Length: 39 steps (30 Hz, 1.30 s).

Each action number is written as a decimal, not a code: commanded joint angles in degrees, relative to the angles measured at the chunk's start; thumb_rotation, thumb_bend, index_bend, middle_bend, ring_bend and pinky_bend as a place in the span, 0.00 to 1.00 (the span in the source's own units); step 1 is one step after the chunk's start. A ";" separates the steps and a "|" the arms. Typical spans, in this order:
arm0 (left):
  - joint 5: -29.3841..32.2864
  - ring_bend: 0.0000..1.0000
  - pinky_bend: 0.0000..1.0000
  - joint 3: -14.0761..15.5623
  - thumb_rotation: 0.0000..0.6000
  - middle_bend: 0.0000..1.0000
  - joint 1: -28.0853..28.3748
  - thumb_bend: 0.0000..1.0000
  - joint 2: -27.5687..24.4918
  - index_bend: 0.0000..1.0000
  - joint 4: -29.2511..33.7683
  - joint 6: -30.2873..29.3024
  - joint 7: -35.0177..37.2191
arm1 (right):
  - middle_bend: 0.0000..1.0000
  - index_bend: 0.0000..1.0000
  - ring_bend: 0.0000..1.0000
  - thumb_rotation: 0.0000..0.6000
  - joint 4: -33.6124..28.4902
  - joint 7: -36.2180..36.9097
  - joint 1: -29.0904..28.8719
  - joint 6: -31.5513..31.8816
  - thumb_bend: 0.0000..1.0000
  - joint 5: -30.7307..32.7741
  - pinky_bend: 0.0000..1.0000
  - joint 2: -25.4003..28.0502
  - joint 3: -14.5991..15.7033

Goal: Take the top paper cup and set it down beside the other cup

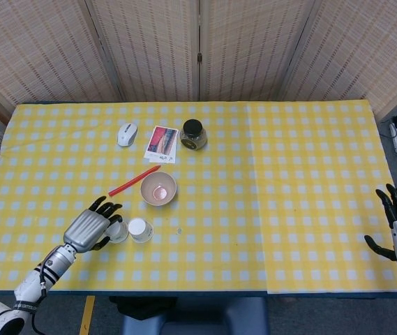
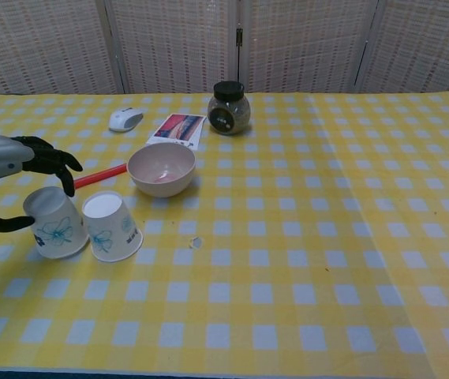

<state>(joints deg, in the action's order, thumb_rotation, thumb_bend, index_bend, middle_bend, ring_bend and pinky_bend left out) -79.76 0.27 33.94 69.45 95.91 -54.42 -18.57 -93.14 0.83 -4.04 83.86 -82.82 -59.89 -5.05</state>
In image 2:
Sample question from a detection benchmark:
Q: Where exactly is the white paper cup blue flower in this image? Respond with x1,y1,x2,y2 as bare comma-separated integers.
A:
22,186,90,261
81,191,144,264

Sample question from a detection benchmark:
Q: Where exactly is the red plastic straw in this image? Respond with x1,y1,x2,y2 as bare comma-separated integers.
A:
73,162,129,190

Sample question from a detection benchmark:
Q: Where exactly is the woven folding screen panel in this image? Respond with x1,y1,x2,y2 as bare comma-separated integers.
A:
0,0,127,99
103,0,245,95
236,0,380,94
353,0,449,95

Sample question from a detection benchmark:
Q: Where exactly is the white grey computer mouse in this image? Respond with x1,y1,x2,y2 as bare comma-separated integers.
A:
108,107,144,133

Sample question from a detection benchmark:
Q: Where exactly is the beige bowl pink inside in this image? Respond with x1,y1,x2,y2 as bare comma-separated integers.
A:
126,142,197,198

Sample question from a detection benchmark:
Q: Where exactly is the photo card with red picture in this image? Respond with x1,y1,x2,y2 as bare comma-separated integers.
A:
145,113,205,150

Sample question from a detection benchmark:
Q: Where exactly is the large yellow checkered tablecloth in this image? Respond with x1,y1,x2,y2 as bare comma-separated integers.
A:
0,92,426,374

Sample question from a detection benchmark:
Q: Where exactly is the glass jar black lid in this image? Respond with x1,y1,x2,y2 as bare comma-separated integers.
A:
207,81,252,136

